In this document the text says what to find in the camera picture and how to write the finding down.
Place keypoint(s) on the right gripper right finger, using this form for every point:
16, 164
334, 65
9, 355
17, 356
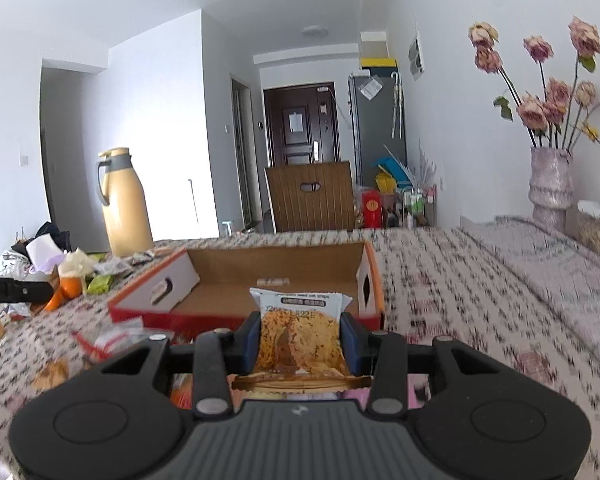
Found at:
385, 359

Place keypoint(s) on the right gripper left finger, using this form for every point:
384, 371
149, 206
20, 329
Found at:
213, 357

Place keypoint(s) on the golden brown snack packet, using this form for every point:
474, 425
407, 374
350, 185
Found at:
299, 350

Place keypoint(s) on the red snack bag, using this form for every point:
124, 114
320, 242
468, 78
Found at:
105, 340

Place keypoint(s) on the large orange snack bag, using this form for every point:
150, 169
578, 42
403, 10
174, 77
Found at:
182, 392

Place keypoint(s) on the pink snack packet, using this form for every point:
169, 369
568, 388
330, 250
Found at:
417, 393

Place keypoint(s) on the triangular brown snack packet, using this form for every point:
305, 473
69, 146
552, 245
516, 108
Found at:
52, 375

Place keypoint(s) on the white tissue box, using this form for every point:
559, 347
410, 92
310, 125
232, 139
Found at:
44, 254

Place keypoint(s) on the right orange tangerine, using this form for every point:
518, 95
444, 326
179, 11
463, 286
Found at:
69, 288

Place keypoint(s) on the white crumpled plastic bag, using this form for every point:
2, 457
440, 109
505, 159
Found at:
77, 265

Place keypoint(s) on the green snack packet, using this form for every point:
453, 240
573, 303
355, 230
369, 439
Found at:
100, 284

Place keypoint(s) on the grey snack packets pile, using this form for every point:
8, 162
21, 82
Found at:
124, 265

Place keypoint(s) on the calligraphy print tablecloth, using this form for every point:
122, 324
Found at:
435, 282

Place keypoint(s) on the wooden chair back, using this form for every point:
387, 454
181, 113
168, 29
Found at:
311, 197

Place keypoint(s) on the yellow thermos jug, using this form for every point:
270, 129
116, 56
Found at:
123, 203

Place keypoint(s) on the pink ceramic vase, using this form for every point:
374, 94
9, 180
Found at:
550, 186

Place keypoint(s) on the dark brown entrance door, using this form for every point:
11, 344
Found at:
302, 124

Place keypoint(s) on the grey refrigerator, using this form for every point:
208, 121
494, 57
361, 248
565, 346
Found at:
376, 120

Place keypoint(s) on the yellow box on refrigerator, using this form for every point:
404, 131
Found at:
378, 63

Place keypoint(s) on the dried pink roses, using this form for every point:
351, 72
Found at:
563, 112

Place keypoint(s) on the wire storage rack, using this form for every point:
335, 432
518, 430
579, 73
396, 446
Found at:
416, 207

